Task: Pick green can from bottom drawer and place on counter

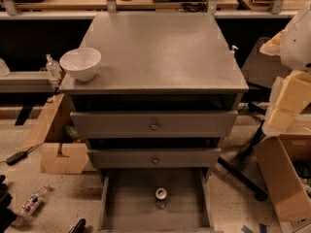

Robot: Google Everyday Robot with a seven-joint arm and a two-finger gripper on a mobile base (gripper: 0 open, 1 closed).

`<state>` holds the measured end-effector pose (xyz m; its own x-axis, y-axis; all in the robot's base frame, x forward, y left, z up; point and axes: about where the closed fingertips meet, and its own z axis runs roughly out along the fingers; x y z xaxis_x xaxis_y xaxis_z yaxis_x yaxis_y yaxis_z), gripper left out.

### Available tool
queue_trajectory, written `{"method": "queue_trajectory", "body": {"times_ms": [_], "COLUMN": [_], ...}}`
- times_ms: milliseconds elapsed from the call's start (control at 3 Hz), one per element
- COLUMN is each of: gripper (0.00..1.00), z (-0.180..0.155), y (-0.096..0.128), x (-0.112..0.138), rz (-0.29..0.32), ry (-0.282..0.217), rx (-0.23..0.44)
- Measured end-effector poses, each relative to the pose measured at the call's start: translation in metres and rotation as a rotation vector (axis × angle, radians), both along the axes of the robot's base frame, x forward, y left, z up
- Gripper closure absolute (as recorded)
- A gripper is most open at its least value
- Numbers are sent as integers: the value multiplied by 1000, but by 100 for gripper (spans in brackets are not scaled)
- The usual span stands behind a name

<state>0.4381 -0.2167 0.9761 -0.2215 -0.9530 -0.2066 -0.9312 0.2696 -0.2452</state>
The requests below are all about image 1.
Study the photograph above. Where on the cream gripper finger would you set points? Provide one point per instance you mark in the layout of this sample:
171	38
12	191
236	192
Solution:
272	46
289	97

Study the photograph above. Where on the green soda can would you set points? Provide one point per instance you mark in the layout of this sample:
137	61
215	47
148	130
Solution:
161	197

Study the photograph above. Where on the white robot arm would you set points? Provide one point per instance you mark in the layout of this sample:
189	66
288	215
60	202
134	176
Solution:
295	49

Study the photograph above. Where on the grey top drawer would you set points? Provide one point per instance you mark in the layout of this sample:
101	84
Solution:
94	125

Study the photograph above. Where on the grey drawer cabinet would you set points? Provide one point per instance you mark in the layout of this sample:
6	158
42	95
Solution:
158	62

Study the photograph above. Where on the grey middle drawer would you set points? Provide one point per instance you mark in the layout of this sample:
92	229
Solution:
153	158

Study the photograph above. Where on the grey open bottom drawer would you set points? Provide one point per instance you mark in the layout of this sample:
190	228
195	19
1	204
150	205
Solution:
129	202

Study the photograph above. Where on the black folding side table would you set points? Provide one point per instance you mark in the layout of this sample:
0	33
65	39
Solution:
260	71

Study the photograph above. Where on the white pump bottle right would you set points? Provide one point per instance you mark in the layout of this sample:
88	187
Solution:
234	50

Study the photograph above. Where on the cardboard box right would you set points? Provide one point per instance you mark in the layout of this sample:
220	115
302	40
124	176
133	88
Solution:
275	157

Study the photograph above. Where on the cardboard box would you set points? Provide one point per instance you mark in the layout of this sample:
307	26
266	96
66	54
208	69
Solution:
275	157
57	155

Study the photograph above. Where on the white ceramic bowl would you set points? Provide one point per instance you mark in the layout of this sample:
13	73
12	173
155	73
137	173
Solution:
81	64

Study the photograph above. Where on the wooden workbench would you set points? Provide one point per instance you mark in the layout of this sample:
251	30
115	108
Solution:
225	8

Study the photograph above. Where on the clear sanitizer bottle left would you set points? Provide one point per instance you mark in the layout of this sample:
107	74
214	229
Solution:
53	67

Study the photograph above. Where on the cardboard box left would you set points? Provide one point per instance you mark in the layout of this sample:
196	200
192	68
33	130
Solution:
57	155

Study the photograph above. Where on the plastic bottle on floor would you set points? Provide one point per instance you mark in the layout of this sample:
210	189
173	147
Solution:
34	202

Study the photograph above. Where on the black power adapter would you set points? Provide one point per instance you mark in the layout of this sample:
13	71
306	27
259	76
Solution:
15	158

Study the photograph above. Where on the black object bottom left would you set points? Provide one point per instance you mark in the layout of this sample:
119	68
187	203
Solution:
7	216

